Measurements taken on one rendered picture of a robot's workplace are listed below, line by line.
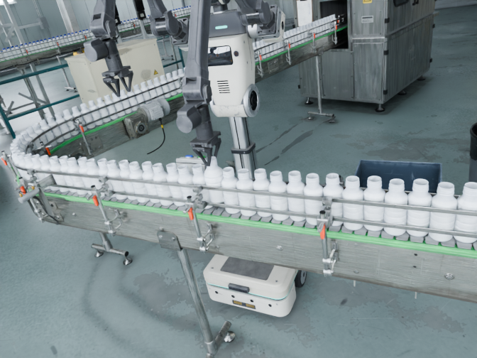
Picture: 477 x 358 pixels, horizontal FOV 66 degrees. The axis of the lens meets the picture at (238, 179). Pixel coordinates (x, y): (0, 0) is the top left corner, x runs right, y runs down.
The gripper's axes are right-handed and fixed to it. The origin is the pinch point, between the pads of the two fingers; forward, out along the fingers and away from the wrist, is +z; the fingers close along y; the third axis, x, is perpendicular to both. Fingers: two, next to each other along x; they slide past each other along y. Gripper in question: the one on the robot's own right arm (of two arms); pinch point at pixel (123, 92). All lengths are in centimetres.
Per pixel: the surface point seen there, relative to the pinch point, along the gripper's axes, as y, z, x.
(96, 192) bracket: 26.5, 31.3, -3.9
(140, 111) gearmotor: -84, 39, -73
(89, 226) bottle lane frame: 21, 56, -25
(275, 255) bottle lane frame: 21, 53, 66
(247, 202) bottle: 18, 33, 57
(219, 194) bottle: 17, 32, 46
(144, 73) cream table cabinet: -300, 64, -248
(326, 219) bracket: 27, 30, 86
